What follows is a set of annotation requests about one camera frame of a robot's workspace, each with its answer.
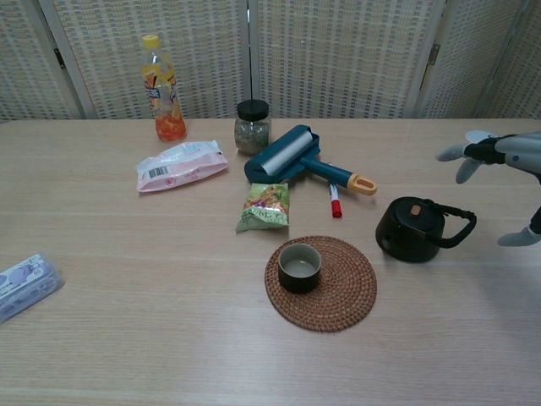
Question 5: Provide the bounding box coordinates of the round woven rattan coaster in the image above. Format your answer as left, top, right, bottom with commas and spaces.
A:
265, 235, 378, 333

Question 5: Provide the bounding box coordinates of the teal lint roller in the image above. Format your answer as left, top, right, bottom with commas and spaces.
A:
243, 123, 378, 196

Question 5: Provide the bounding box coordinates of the orange drink bottle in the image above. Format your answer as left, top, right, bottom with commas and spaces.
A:
141, 35, 188, 143

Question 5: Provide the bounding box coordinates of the green snack bag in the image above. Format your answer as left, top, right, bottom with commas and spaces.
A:
234, 182, 291, 234

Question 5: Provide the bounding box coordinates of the black teapot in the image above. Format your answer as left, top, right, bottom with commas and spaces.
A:
374, 195, 478, 264

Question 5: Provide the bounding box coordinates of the red and white marker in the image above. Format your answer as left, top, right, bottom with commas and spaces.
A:
328, 181, 343, 219

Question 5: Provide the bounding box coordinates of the woven folding screen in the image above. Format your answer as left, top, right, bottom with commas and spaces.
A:
0, 0, 541, 122

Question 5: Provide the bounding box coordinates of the pink and white packet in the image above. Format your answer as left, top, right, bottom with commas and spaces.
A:
135, 140, 230, 194

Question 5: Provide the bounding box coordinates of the glass jar with black lid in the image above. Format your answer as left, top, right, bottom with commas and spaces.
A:
234, 100, 271, 154

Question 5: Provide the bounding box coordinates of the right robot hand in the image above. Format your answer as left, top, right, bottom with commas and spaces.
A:
435, 130, 541, 247

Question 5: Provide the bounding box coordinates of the clear plastic tissue pack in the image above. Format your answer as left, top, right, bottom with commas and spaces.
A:
0, 252, 66, 325

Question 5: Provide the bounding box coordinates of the small metal cup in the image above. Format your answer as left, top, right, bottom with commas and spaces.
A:
277, 244, 322, 294

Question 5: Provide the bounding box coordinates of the grey cable grommet cap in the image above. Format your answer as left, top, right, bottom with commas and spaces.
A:
464, 129, 500, 145

